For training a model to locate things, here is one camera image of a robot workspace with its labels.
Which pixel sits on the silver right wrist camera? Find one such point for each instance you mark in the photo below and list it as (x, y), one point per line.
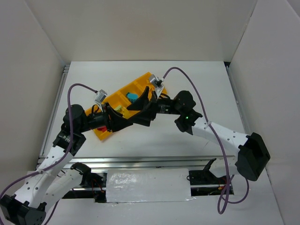
(157, 83)

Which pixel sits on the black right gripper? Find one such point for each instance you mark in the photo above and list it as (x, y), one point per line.
(153, 108)

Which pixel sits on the white foam panel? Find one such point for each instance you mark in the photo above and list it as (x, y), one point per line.
(150, 185)

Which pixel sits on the lime green rounded lego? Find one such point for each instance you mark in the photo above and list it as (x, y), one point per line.
(119, 109)

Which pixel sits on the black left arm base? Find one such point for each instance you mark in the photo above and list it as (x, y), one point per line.
(92, 186)

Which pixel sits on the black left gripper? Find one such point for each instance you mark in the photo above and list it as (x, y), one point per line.
(109, 119)

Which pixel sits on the blue patterned oval lego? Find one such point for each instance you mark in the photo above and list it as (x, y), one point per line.
(132, 97)

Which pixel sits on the red rounded lego piece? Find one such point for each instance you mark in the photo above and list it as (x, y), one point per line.
(102, 129)

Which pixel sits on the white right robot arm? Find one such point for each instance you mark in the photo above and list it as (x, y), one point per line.
(251, 154)

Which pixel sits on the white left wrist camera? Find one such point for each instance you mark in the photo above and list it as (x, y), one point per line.
(100, 97)

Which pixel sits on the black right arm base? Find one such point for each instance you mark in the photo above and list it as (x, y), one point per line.
(204, 183)

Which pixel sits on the yellow lego plate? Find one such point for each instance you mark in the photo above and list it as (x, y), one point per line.
(126, 113)

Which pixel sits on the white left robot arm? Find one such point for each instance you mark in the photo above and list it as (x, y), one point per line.
(48, 184)

